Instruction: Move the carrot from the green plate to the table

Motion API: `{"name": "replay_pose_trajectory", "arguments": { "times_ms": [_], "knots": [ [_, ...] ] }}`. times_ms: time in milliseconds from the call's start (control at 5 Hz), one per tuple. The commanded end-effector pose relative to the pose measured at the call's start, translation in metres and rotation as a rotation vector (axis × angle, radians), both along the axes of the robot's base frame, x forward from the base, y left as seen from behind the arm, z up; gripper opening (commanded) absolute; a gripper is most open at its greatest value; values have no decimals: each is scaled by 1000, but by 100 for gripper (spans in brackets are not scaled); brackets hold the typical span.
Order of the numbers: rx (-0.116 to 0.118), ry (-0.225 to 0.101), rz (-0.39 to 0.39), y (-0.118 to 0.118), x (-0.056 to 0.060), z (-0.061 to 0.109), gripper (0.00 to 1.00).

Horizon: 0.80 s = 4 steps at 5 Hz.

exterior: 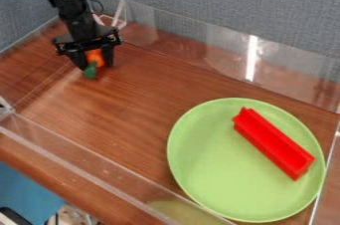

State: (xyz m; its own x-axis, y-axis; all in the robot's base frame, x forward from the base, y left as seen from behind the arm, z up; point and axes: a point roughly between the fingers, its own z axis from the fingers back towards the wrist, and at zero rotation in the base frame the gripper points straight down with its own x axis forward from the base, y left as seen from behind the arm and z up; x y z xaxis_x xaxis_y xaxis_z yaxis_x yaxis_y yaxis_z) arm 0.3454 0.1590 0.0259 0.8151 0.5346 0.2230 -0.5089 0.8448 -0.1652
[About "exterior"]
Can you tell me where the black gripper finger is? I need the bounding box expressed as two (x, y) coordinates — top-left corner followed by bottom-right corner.
(71, 50), (88, 71)
(101, 45), (115, 67)

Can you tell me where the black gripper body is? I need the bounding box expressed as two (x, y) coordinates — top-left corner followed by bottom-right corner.
(52, 26), (123, 58)

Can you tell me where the orange toy carrot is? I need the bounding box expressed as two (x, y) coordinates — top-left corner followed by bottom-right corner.
(84, 49), (105, 79)

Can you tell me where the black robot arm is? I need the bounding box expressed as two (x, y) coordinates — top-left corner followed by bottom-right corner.
(48, 0), (121, 71)

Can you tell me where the green plate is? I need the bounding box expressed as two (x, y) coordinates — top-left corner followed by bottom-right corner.
(168, 98), (325, 223)

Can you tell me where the red plastic block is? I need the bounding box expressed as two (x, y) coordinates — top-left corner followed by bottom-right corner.
(232, 108), (316, 180)

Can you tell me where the clear acrylic corner bracket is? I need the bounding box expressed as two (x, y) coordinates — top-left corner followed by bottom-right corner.
(92, 0), (128, 31)

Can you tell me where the clear acrylic enclosure wall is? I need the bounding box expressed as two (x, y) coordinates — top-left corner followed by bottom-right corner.
(0, 0), (340, 225)

